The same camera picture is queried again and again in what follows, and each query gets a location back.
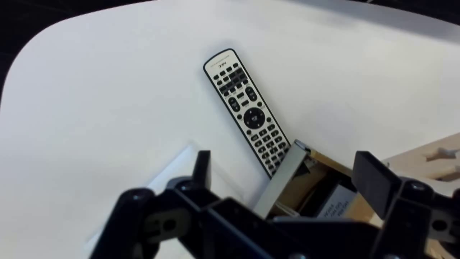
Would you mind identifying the wooden shape sorter cube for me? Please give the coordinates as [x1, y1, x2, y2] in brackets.
[382, 133, 460, 193]

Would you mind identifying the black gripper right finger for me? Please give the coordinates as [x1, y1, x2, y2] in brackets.
[352, 150, 460, 259]

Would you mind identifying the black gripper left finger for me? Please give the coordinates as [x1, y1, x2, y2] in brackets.
[87, 150, 227, 259]

